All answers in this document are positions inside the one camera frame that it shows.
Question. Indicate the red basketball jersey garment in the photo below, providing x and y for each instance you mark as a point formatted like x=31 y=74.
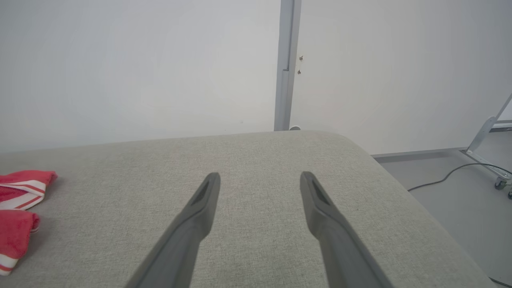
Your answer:
x=16 y=232

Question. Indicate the grey metal wall post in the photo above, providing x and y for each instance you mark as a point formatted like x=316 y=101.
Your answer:
x=284 y=60

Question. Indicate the grey metal stand frame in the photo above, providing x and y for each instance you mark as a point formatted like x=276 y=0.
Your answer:
x=482 y=132

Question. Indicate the grey wall baseboard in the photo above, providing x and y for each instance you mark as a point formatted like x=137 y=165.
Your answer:
x=416 y=154

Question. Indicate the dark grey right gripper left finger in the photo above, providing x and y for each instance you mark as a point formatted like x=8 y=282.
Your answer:
x=192 y=232

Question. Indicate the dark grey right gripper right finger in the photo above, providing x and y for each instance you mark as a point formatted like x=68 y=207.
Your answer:
x=336 y=240

